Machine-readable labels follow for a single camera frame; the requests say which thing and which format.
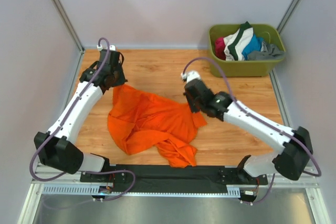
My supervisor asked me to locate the orange t shirt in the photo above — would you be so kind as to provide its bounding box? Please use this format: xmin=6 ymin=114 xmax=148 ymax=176
xmin=107 ymin=84 xmax=207 ymax=168

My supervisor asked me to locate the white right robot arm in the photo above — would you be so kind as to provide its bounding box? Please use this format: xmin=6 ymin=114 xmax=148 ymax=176
xmin=184 ymin=77 xmax=312 ymax=184

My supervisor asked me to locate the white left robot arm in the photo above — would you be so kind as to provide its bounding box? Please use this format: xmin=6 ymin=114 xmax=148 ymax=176
xmin=34 ymin=46 xmax=127 ymax=183

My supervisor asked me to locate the magenta shirt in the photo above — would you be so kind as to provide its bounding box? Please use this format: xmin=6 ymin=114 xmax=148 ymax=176
xmin=214 ymin=37 xmax=226 ymax=60

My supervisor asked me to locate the white and green shirt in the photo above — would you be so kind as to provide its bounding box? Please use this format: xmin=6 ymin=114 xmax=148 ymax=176
xmin=223 ymin=22 xmax=254 ymax=61

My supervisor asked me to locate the blue shirt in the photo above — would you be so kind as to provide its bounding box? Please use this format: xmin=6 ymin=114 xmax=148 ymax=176
xmin=242 ymin=34 xmax=264 ymax=60

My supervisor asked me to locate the grey shirt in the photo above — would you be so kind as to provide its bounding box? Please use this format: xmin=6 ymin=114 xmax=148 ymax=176
xmin=247 ymin=44 xmax=286 ymax=61

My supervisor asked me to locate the olive green plastic bin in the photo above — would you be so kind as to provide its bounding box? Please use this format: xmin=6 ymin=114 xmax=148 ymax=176
xmin=208 ymin=24 xmax=286 ymax=77

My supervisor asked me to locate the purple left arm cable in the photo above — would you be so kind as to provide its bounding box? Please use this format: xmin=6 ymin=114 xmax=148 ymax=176
xmin=28 ymin=37 xmax=137 ymax=202

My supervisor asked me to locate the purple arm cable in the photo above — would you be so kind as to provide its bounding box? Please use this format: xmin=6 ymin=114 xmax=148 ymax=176
xmin=183 ymin=57 xmax=322 ymax=205
xmin=28 ymin=37 xmax=137 ymax=202

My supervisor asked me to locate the left aluminium corner post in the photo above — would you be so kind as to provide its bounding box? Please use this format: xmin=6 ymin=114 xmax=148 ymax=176
xmin=51 ymin=0 xmax=85 ymax=52

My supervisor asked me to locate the aluminium corner post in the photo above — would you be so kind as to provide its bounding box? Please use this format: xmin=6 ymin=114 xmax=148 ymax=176
xmin=277 ymin=0 xmax=317 ymax=33
xmin=51 ymin=0 xmax=85 ymax=52

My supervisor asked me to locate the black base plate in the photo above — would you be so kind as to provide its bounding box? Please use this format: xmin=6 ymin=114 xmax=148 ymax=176
xmin=80 ymin=164 xmax=268 ymax=195

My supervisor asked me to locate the slotted cable duct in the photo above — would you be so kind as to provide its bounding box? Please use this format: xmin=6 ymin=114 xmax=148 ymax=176
xmin=43 ymin=184 xmax=240 ymax=198

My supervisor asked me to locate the aluminium front rail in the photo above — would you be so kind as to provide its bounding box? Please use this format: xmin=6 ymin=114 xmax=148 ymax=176
xmin=35 ymin=163 xmax=319 ymax=188

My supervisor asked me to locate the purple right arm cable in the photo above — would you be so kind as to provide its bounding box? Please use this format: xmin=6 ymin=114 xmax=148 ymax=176
xmin=183 ymin=57 xmax=322 ymax=205

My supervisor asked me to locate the right aluminium corner post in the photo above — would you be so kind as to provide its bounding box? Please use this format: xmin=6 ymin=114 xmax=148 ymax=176
xmin=277 ymin=0 xmax=317 ymax=33

